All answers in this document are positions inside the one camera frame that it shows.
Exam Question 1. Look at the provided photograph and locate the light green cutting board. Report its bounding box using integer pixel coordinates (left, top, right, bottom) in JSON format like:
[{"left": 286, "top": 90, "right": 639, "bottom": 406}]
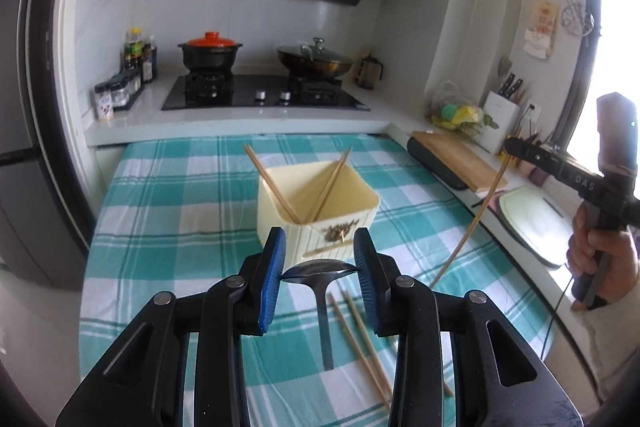
[{"left": 497, "top": 186, "right": 573, "bottom": 269}]

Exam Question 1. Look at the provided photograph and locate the yellow cap sauce bottle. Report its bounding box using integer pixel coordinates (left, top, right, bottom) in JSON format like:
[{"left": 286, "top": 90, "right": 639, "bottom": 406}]
[{"left": 124, "top": 28, "right": 144, "bottom": 72}]

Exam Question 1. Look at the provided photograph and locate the wall hanging calendar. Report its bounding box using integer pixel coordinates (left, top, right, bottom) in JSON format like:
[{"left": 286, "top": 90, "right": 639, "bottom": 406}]
[{"left": 522, "top": 0, "right": 560, "bottom": 58}]

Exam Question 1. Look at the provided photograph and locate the black gas cooktop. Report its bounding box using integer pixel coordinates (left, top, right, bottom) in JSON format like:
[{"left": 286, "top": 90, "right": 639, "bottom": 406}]
[{"left": 161, "top": 74, "right": 372, "bottom": 112}]

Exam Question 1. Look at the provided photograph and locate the black cable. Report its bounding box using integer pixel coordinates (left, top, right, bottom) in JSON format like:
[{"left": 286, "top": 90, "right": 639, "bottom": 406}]
[{"left": 540, "top": 277, "right": 576, "bottom": 360}]

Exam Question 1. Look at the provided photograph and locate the wooden cutting board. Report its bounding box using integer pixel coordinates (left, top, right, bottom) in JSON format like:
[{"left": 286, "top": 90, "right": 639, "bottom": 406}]
[{"left": 411, "top": 131, "right": 508, "bottom": 194}]

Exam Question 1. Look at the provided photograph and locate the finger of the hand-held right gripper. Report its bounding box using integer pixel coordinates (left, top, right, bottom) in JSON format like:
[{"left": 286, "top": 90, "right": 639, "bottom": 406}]
[{"left": 502, "top": 136, "right": 559, "bottom": 178}]

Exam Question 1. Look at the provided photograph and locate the white label spice jar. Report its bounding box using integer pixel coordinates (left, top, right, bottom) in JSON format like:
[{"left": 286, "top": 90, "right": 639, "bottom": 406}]
[{"left": 94, "top": 83, "right": 114, "bottom": 122}]

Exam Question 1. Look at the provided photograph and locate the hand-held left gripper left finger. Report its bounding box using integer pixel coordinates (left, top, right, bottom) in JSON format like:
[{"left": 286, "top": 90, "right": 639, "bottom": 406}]
[{"left": 55, "top": 226, "right": 288, "bottom": 427}]

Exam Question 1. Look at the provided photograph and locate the metal spoon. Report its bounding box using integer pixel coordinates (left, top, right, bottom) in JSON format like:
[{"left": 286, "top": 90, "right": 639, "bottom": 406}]
[{"left": 281, "top": 258, "right": 358, "bottom": 370}]

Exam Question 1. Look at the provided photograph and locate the cream utensil holder box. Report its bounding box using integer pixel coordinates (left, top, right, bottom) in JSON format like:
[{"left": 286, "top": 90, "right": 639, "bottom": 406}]
[{"left": 256, "top": 159, "right": 380, "bottom": 265}]

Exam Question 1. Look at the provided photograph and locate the window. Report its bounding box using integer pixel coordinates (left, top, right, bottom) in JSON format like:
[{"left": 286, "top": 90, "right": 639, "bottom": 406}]
[{"left": 565, "top": 0, "right": 640, "bottom": 168}]

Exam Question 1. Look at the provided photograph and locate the grey refrigerator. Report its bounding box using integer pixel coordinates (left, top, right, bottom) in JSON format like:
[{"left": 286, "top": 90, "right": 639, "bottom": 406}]
[{"left": 0, "top": 0, "right": 96, "bottom": 288}]

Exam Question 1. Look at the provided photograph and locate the dark glass pitcher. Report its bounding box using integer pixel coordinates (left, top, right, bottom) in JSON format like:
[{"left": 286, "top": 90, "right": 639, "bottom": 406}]
[{"left": 356, "top": 53, "right": 385, "bottom": 90}]

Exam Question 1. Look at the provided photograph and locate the plastic bag with vegetables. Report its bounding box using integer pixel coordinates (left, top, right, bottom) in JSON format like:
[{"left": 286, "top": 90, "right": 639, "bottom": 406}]
[{"left": 429, "top": 80, "right": 496, "bottom": 140}]

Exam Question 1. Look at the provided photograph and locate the black lid spice jar set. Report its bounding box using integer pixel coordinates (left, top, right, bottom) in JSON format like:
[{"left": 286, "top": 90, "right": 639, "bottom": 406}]
[{"left": 110, "top": 69, "right": 144, "bottom": 110}]

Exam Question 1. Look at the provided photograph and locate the teal checkered tablecloth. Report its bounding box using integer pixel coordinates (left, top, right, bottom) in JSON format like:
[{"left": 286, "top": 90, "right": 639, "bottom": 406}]
[{"left": 80, "top": 134, "right": 556, "bottom": 427}]

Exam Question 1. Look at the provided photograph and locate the black clay pot red lid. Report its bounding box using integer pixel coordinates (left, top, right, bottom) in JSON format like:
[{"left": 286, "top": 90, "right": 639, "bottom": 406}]
[{"left": 177, "top": 32, "right": 244, "bottom": 72}]

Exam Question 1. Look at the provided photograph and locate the white knife block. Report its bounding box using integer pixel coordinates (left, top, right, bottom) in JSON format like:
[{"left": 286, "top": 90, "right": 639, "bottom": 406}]
[{"left": 480, "top": 91, "right": 521, "bottom": 156}]

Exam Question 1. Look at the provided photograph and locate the hanging wire trivet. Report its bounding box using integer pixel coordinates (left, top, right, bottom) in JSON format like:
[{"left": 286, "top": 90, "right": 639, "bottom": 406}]
[{"left": 560, "top": 0, "right": 596, "bottom": 36}]

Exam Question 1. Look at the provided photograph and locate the wok with glass lid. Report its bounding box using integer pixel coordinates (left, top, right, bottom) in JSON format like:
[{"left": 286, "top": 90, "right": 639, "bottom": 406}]
[{"left": 276, "top": 37, "right": 355, "bottom": 78}]

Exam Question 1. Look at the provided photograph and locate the dark sauce bottle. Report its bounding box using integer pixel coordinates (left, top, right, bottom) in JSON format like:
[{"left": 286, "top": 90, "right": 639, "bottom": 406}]
[{"left": 142, "top": 36, "right": 159, "bottom": 84}]

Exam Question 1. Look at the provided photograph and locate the person's right hand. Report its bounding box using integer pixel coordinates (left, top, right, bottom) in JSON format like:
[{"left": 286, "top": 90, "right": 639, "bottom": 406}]
[{"left": 566, "top": 202, "right": 640, "bottom": 303}]

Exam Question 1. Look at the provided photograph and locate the person's right forearm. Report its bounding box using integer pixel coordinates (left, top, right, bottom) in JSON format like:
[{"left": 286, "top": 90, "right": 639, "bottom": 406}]
[{"left": 575, "top": 292, "right": 640, "bottom": 418}]

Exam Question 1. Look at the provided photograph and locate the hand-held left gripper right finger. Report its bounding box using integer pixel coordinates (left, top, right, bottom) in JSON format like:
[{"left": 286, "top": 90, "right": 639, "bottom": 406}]
[{"left": 351, "top": 227, "right": 586, "bottom": 427}]

